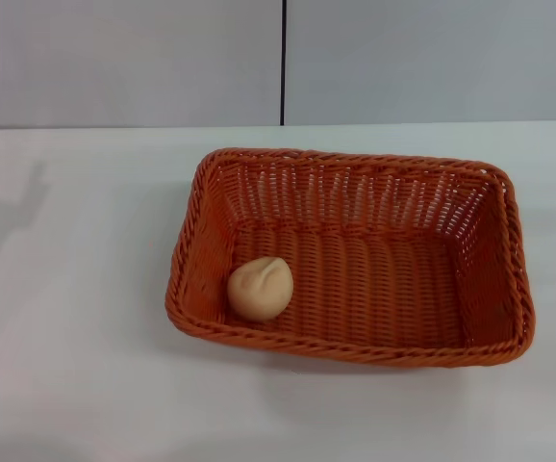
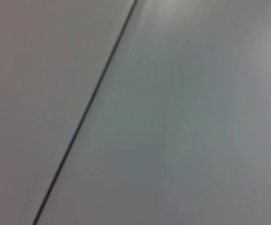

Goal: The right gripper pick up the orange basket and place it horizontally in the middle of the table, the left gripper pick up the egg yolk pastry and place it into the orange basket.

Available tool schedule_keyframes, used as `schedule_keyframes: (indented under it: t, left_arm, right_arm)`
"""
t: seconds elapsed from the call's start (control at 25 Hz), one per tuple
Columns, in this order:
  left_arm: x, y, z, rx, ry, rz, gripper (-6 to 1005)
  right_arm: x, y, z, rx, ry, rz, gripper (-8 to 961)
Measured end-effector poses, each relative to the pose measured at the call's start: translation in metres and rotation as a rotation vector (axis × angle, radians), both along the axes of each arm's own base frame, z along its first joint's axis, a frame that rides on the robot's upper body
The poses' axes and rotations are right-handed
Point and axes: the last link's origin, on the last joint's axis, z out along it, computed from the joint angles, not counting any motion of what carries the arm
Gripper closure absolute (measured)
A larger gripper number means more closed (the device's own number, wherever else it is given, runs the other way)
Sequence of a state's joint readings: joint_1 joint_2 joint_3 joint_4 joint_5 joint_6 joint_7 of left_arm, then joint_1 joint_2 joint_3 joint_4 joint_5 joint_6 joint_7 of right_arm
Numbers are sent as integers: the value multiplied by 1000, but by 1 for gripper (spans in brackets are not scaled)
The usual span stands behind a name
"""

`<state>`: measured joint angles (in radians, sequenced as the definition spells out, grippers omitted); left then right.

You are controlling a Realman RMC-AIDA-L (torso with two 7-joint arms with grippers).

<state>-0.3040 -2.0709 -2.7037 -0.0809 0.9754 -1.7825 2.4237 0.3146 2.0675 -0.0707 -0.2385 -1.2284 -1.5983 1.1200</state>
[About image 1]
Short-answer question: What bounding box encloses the round beige steamed bun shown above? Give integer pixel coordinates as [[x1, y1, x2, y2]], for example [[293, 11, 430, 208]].
[[226, 256, 294, 322]]

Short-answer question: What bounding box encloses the orange woven plastic basket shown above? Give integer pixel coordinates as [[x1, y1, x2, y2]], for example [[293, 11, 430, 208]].
[[164, 147, 535, 370]]

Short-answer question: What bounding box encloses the black vertical wall strip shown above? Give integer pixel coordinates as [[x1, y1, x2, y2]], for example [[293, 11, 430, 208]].
[[280, 0, 289, 127]]

